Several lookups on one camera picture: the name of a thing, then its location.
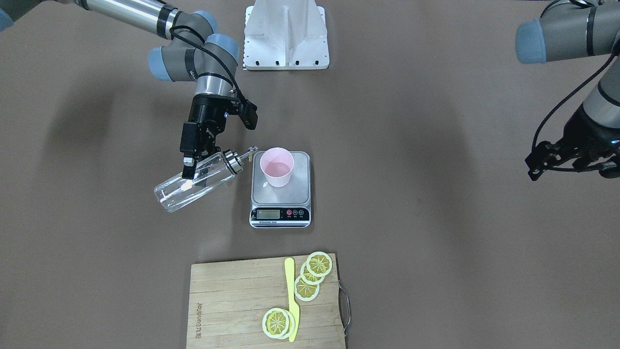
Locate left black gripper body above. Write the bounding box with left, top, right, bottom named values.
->
left=559, top=106, right=620, bottom=168

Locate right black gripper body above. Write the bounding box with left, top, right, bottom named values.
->
left=180, top=94, right=239, bottom=158

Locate clear glass sauce bottle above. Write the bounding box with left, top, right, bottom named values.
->
left=153, top=146, right=259, bottom=213

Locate pink plastic cup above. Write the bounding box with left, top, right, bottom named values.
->
left=259, top=147, right=295, bottom=188

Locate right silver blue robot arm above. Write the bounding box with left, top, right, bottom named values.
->
left=75, top=0, right=257, bottom=179

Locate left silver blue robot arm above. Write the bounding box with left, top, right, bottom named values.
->
left=515, top=0, right=620, bottom=181

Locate silver digital kitchen scale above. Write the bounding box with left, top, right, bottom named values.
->
left=249, top=152, right=312, bottom=228

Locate yellow plastic knife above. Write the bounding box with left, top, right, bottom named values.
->
left=284, top=257, right=300, bottom=343

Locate bamboo cutting board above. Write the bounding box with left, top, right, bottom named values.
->
left=186, top=256, right=347, bottom=349

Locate lemon slice middle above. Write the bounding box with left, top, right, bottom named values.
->
left=300, top=261, right=325, bottom=286

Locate lemon slice lower stack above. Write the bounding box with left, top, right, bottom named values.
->
left=293, top=276, right=320, bottom=302

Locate lemon slice bottom front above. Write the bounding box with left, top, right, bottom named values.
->
left=262, top=307, right=293, bottom=339

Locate lemon slice bottom behind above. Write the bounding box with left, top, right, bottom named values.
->
left=279, top=310, right=296, bottom=340

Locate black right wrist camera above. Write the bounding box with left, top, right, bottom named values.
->
left=227, top=99, right=258, bottom=130

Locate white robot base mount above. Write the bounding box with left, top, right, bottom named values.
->
left=242, top=0, right=330, bottom=71

